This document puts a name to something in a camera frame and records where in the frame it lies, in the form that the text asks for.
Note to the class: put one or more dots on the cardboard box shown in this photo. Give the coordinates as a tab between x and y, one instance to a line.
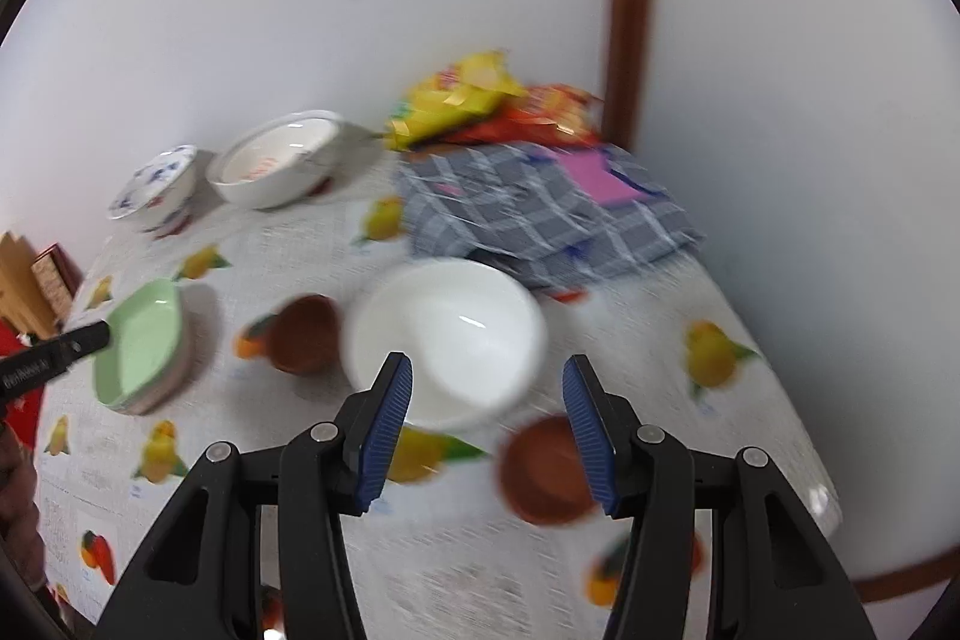
22	303

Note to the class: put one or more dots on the large white bowl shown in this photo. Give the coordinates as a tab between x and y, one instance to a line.
284	185

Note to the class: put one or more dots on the yellow chips bag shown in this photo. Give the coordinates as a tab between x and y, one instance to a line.
464	92

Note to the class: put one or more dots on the plain white bowl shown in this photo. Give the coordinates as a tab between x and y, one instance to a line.
476	340

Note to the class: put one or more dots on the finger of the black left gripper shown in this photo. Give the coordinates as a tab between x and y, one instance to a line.
53	358

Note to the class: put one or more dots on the red chips bag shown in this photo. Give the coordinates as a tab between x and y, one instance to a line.
551	115

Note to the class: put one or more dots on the grey checked cloth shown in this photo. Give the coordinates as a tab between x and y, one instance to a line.
553	219

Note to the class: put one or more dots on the green square plate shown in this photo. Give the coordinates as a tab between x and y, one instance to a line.
158	299

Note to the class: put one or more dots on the brown clay bowl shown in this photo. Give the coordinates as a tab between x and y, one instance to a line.
304	338
541	477

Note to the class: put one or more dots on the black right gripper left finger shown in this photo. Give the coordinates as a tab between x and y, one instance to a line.
196	574

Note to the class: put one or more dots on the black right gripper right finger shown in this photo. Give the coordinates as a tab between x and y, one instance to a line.
773	573

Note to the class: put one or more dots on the blue patterned white bowl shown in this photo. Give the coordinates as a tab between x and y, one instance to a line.
158	198

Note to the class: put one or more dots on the patterned brown box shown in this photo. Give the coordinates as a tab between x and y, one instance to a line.
56	276

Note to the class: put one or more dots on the white bowl with orange print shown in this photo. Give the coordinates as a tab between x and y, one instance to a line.
286	144

